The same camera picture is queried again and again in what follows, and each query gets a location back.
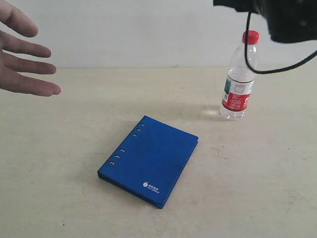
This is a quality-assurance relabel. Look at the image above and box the clear plastic water bottle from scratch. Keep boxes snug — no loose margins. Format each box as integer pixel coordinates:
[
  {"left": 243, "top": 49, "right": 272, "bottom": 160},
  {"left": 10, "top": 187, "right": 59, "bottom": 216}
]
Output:
[{"left": 220, "top": 33, "right": 256, "bottom": 120}]

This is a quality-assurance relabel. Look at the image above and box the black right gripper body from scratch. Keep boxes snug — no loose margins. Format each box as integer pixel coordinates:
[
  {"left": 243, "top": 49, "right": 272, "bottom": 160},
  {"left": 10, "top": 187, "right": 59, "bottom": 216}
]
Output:
[{"left": 213, "top": 0, "right": 317, "bottom": 44}]

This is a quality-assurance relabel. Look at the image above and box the blue ring-bound notebook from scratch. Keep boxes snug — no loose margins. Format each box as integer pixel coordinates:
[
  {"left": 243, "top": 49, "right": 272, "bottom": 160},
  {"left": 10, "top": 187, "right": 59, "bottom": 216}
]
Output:
[{"left": 98, "top": 116, "right": 199, "bottom": 209}]

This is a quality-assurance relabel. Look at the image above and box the person's open hand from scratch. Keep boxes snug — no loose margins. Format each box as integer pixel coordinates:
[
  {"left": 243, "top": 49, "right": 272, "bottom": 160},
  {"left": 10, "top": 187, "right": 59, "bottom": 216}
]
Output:
[{"left": 0, "top": 0, "right": 61, "bottom": 97}]

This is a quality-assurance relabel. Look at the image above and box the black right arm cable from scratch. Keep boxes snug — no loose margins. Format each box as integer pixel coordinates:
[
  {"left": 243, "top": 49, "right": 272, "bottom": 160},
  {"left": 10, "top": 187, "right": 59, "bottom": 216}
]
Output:
[{"left": 244, "top": 11, "right": 317, "bottom": 75}]

